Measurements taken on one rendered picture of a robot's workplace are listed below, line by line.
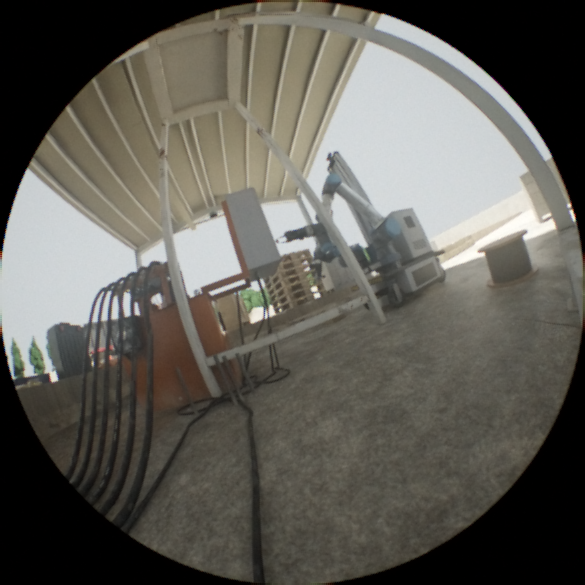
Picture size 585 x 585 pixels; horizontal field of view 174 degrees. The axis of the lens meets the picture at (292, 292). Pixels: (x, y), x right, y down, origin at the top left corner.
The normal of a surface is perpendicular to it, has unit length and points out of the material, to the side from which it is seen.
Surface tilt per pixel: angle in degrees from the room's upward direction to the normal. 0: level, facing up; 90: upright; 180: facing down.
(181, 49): 180
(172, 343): 90
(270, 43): 172
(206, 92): 180
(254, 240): 90
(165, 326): 90
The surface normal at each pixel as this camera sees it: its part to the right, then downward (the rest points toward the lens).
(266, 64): 0.22, 0.97
